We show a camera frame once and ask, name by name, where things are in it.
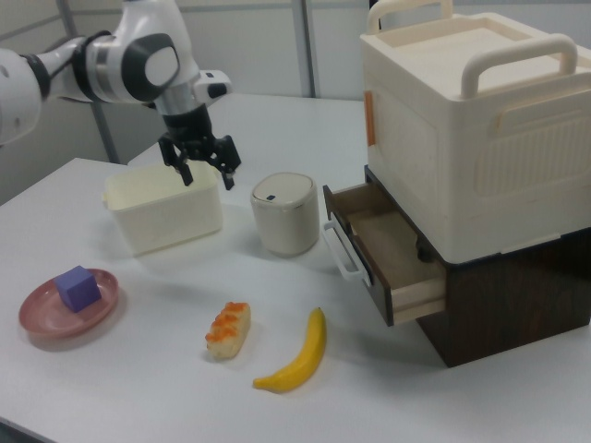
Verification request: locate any pink plastic plate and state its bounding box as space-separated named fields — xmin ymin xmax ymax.
xmin=18 ymin=267 xmax=122 ymax=341

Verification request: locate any wooden drawer with white handle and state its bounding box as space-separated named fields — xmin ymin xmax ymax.
xmin=321 ymin=182 xmax=448 ymax=328

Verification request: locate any yellow toy banana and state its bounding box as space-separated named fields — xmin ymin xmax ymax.
xmin=252 ymin=306 xmax=328 ymax=394

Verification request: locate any orange box latch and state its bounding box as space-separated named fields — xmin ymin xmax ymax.
xmin=363 ymin=90 xmax=378 ymax=148

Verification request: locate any white rectangular plastic container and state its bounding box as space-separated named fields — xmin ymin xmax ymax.
xmin=101 ymin=164 xmax=224 ymax=257

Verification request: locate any cream mini trash can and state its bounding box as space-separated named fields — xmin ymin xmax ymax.
xmin=250 ymin=172 xmax=320 ymax=258

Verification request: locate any toy sushi with orange roe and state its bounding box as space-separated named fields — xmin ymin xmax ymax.
xmin=204 ymin=301 xmax=252 ymax=360

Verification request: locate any dark wooden drawer cabinet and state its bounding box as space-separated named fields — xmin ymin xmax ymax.
xmin=363 ymin=164 xmax=591 ymax=369

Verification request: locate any purple cube block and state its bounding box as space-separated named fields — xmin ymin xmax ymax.
xmin=54 ymin=265 xmax=103 ymax=314

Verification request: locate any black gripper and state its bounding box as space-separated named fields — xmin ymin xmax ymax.
xmin=158 ymin=103 xmax=243 ymax=192

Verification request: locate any cream storage box with handles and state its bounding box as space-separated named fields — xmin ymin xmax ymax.
xmin=358 ymin=0 xmax=591 ymax=265

